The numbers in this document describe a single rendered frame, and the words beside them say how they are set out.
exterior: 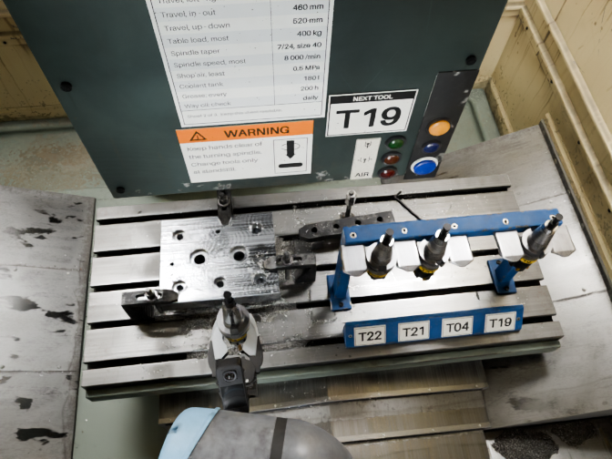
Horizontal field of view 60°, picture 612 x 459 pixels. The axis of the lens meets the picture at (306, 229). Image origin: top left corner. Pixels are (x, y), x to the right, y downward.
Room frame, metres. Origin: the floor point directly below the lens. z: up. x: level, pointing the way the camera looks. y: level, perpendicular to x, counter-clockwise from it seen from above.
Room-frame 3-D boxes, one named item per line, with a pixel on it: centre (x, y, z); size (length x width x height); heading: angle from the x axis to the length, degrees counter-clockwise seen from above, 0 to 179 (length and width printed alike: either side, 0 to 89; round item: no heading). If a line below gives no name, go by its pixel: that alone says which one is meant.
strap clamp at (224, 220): (0.72, 0.22, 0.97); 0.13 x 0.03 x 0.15; 9
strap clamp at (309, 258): (0.55, 0.04, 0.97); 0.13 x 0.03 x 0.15; 99
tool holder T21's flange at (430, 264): (0.49, -0.27, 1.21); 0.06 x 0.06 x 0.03
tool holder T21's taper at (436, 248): (0.49, -0.27, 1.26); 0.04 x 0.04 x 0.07
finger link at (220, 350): (0.30, 0.16, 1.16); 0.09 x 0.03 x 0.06; 22
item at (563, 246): (0.53, -0.54, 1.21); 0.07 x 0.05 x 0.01; 9
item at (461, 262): (0.50, -0.32, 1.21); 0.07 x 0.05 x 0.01; 9
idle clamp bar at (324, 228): (0.69, -0.11, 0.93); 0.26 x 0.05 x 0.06; 104
